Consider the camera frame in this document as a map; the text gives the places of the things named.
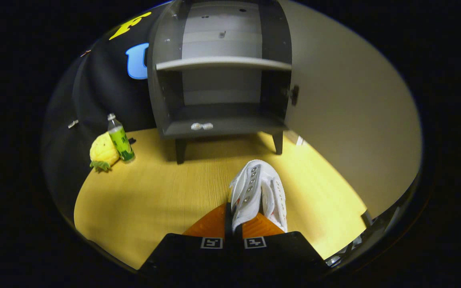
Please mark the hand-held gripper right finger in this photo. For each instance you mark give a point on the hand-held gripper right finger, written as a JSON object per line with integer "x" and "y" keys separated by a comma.
{"x": 278, "y": 252}

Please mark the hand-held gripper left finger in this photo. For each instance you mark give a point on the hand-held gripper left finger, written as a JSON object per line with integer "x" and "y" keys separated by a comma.
{"x": 198, "y": 252}

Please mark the white shoe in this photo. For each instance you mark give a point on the white shoe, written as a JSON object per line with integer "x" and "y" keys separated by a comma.
{"x": 250, "y": 192}

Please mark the beige shoe cabinet door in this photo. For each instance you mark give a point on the beige shoe cabinet door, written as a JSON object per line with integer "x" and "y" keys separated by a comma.
{"x": 354, "y": 120}

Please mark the dark grey shoe cabinet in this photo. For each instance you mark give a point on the dark grey shoe cabinet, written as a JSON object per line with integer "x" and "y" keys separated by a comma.
{"x": 162, "y": 100}

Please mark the green label plastic bottle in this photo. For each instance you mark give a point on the green label plastic bottle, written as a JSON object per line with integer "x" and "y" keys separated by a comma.
{"x": 120, "y": 142}

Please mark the yellow pineapple plush toy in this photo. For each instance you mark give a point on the yellow pineapple plush toy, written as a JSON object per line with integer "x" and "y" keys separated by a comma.
{"x": 101, "y": 151}

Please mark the white cloth clip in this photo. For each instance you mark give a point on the white cloth clip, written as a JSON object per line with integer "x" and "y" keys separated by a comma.
{"x": 73, "y": 124}

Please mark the black backdrop cloth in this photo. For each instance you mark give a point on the black backdrop cloth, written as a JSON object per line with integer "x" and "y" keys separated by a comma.
{"x": 90, "y": 100}

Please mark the reddish cloth clip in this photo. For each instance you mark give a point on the reddish cloth clip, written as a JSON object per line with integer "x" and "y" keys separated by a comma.
{"x": 85, "y": 52}

